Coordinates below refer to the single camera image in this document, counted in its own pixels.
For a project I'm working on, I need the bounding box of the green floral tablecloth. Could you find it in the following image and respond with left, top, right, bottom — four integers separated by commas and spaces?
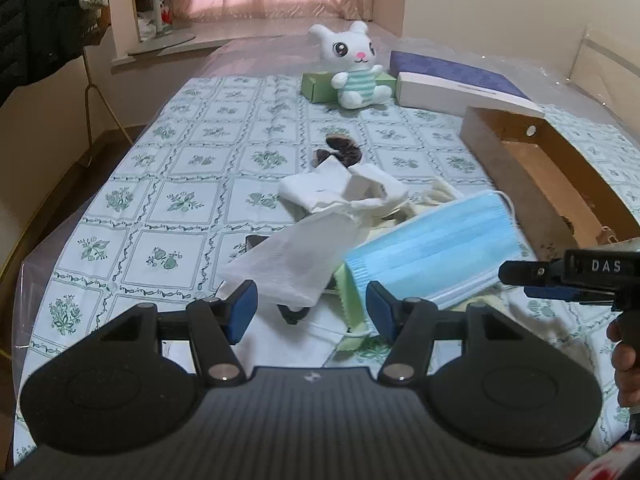
12, 72, 640, 467

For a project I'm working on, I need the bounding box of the white tissue cloth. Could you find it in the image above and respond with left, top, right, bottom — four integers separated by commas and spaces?
216, 205, 362, 308

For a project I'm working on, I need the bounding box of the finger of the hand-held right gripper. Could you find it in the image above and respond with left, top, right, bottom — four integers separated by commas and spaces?
522, 282, 617, 307
498, 259, 566, 287

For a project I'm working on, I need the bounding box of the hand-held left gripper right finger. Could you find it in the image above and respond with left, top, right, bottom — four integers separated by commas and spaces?
366, 281, 523, 386

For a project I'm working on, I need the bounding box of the blue face mask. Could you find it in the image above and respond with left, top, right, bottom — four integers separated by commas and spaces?
344, 189, 523, 310

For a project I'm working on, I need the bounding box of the person's right hand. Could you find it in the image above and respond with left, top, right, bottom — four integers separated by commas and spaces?
606, 320, 640, 407

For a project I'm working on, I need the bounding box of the brown hair scrunchie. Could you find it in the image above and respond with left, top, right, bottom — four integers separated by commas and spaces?
312, 135, 363, 168

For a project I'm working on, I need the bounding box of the red patterned clothing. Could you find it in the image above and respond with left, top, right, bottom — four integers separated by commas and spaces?
572, 437, 640, 480

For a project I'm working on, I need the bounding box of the white sock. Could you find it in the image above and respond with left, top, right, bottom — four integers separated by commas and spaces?
278, 157, 353, 212
344, 164, 403, 213

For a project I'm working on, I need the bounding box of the green carton box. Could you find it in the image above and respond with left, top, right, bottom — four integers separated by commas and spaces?
301, 71, 398, 104

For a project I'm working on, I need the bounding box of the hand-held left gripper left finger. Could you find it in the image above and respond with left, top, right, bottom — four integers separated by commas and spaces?
100, 280, 258, 387

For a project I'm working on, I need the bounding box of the thin metal rack leg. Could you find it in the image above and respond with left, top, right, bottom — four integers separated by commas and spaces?
82, 42, 135, 147

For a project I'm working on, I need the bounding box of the green microfibre cloth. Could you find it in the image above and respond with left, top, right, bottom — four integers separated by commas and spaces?
334, 262, 398, 353

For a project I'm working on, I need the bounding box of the clear plastic sheet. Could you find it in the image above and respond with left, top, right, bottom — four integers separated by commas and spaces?
12, 32, 640, 361

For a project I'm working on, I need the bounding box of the dark hanging jacket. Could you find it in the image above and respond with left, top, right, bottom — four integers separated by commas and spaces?
0, 0, 108, 107

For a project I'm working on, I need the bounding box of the white plush bunny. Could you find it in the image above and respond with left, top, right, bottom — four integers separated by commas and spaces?
308, 21, 392, 109

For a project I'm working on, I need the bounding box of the cardboard box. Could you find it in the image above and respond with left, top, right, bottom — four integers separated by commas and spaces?
459, 106, 640, 261

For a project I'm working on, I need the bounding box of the plastic-wrapped beige headboard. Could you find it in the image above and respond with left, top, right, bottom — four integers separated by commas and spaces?
567, 25, 640, 128

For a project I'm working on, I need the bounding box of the purple and white flat box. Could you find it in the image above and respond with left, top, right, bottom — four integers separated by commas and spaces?
389, 50, 546, 118

